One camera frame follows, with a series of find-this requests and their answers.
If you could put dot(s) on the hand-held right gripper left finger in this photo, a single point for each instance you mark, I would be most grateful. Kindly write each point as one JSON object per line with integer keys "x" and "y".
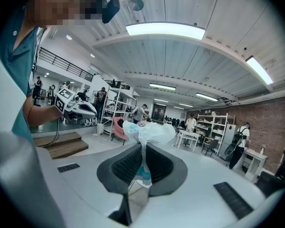
{"x": 118, "y": 170}

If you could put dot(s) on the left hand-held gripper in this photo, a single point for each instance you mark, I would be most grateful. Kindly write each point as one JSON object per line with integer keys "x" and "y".
{"x": 69, "y": 103}

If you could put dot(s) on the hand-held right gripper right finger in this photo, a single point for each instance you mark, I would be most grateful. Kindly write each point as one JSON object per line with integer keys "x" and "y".
{"x": 166, "y": 172}

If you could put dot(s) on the white plastic bag item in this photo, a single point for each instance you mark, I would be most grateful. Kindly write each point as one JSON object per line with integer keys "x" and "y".
{"x": 154, "y": 132}

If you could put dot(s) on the person's left forearm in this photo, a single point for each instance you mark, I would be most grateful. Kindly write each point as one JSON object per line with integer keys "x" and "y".
{"x": 41, "y": 114}

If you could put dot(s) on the black balcony railing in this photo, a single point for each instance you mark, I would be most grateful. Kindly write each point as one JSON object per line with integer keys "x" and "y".
{"x": 66, "y": 64}

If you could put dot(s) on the white waste bin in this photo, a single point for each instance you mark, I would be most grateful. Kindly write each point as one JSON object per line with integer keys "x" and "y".
{"x": 100, "y": 128}

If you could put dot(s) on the pink chair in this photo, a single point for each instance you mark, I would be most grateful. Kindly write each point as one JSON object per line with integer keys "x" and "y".
{"x": 118, "y": 127}

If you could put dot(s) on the wooden steps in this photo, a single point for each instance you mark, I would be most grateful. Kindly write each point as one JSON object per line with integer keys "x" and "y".
{"x": 61, "y": 146}

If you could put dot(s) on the small white table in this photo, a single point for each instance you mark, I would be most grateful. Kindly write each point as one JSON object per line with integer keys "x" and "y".
{"x": 187, "y": 134}

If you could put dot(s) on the tall white shelf unit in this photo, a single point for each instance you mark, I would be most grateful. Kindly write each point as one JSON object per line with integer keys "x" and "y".
{"x": 118, "y": 103}

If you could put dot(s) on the black double door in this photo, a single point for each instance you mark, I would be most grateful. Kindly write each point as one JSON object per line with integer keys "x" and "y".
{"x": 159, "y": 112}

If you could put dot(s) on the person's teal polo shirt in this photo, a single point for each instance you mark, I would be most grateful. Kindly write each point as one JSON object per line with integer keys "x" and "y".
{"x": 16, "y": 63}

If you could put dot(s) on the wide white shelf unit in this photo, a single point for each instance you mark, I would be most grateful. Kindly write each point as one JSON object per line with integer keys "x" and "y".
{"x": 212, "y": 125}

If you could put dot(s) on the white refrigerator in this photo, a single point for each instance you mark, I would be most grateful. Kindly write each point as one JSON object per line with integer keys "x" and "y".
{"x": 228, "y": 136}

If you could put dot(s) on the long ceiling light panel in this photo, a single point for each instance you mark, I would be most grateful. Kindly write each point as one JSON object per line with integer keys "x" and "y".
{"x": 259, "y": 69}
{"x": 166, "y": 30}
{"x": 206, "y": 97}
{"x": 162, "y": 87}

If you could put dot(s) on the white desk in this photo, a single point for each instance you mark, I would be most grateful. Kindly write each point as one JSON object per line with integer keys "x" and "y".
{"x": 255, "y": 158}

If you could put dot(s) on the black office chair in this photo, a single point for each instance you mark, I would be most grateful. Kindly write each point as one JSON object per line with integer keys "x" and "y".
{"x": 270, "y": 183}

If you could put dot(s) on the round grey ceiling fixture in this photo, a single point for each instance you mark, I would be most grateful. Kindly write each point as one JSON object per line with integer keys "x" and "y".
{"x": 136, "y": 3}

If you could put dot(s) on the black head-worn camera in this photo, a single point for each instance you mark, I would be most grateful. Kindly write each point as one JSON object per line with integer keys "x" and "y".
{"x": 110, "y": 11}

